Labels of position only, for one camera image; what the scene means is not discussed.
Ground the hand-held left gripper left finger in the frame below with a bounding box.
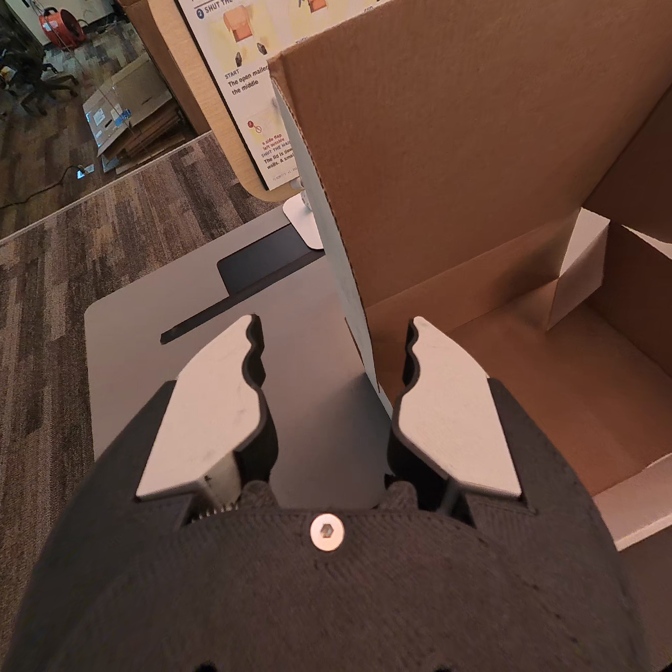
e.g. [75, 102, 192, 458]
[135, 314, 278, 509]

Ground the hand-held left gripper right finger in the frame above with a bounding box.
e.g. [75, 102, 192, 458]
[387, 316, 523, 514]

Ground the brown cardboard mailer box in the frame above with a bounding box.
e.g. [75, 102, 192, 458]
[268, 0, 672, 552]

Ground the large brown cardboard box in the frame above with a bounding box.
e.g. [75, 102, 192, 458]
[114, 0, 212, 136]

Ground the white sign stand base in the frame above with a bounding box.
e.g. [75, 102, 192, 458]
[282, 178, 326, 250]

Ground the beige sign board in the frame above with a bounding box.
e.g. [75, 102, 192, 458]
[147, 0, 296, 204]

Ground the instruction poster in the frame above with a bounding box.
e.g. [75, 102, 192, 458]
[176, 0, 392, 191]

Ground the flattened cardboard boxes pile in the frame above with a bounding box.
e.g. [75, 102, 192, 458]
[83, 52, 195, 174]

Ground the black office chair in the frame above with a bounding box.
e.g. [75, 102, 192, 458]
[0, 31, 79, 116]

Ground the orange floor fan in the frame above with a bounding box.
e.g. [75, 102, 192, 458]
[38, 6, 79, 50]

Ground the black floor cable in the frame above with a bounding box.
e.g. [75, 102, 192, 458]
[0, 165, 79, 211]

